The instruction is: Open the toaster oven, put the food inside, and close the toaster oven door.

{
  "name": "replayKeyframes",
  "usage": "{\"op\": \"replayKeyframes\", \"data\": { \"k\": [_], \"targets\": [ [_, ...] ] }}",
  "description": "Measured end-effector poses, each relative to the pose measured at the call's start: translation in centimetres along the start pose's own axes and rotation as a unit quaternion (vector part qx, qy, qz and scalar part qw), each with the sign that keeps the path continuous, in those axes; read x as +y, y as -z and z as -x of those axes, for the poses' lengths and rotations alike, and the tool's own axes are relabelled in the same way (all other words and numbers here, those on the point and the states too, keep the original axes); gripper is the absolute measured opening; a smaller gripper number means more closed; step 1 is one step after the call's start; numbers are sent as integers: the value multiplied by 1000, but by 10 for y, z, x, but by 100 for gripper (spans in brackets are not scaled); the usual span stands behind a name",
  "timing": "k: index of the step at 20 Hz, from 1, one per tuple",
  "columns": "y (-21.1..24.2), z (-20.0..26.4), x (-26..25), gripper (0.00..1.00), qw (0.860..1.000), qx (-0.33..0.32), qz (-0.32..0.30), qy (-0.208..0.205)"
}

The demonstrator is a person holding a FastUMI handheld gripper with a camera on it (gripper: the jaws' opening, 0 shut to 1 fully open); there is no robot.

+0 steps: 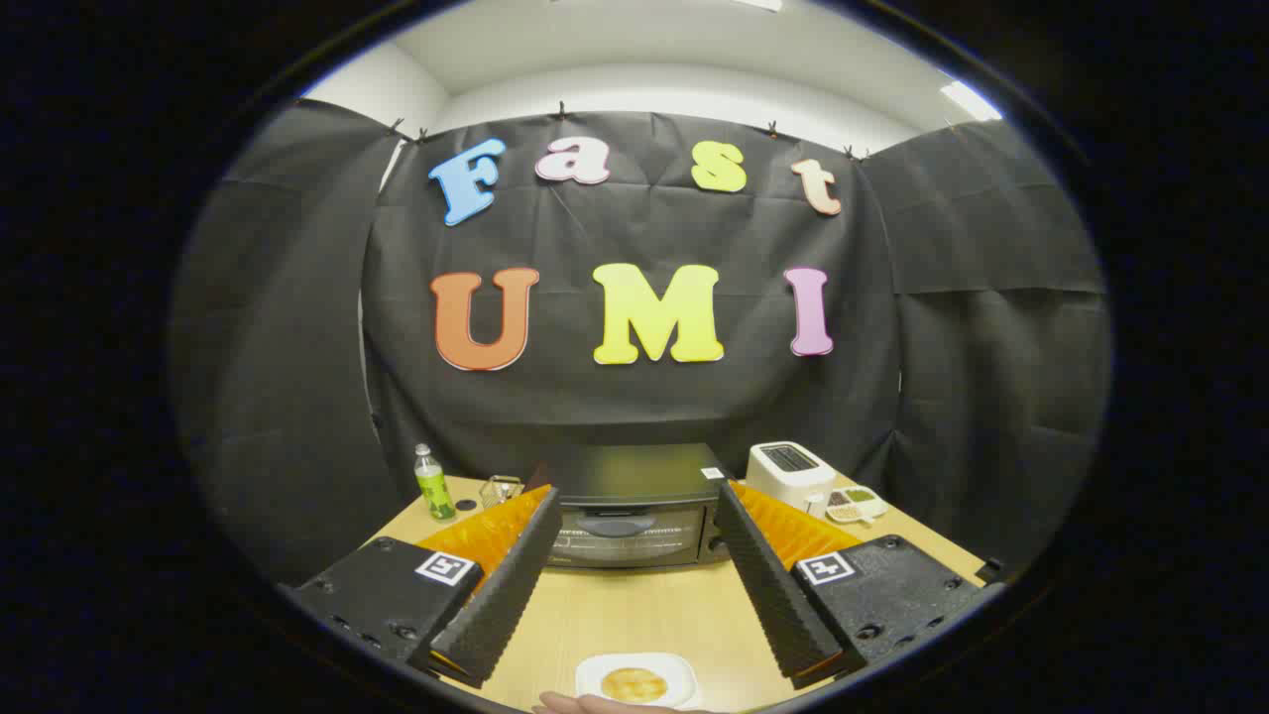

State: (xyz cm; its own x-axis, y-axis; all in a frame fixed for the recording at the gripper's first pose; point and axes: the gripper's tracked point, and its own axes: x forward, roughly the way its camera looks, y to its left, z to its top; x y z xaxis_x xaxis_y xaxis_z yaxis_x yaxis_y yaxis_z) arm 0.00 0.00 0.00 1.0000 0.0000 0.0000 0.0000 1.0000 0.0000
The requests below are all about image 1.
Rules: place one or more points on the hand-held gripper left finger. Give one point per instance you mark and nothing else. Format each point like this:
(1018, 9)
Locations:
(511, 590)

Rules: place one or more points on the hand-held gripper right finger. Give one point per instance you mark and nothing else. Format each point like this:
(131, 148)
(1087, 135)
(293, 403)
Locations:
(773, 585)

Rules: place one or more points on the white plate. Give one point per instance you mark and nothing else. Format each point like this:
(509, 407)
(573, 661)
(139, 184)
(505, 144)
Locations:
(593, 669)

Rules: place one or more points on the round bread bun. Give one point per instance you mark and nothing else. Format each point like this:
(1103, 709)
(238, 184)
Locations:
(634, 684)

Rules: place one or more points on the black toaster oven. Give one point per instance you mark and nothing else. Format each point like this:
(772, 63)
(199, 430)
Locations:
(634, 476)

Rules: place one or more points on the white pop-up toaster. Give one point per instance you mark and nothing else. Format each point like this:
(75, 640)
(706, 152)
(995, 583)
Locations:
(783, 481)

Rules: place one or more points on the white divided snack dish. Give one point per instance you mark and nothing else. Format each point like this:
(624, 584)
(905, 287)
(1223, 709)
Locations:
(855, 501)

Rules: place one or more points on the green label drink bottle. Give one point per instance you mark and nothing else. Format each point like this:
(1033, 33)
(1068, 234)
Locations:
(434, 491)

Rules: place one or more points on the black chair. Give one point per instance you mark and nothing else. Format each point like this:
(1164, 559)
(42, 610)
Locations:
(991, 568)

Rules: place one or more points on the small ceiling light panel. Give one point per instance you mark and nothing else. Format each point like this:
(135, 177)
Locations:
(970, 99)

